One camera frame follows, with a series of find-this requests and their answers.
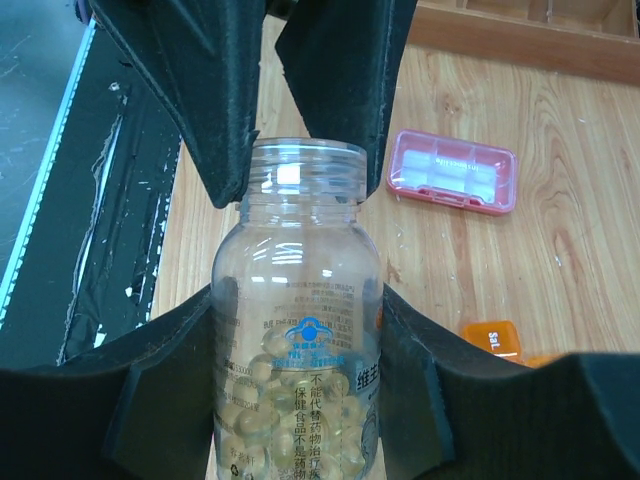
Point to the clear glass pill bottle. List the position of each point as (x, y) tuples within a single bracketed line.
[(296, 295)]

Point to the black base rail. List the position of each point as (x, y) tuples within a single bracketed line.
[(83, 269)]

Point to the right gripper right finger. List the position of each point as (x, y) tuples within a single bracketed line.
[(449, 410)]

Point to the wooden compartment tray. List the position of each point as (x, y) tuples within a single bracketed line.
[(596, 39)]

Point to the orange pill box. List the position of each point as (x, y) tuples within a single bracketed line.
[(501, 339)]

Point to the pink pill organizer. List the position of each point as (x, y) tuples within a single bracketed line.
[(453, 172)]

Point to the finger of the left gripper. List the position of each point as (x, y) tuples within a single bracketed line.
[(202, 61), (341, 61)]

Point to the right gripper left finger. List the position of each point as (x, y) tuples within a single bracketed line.
[(139, 407)]

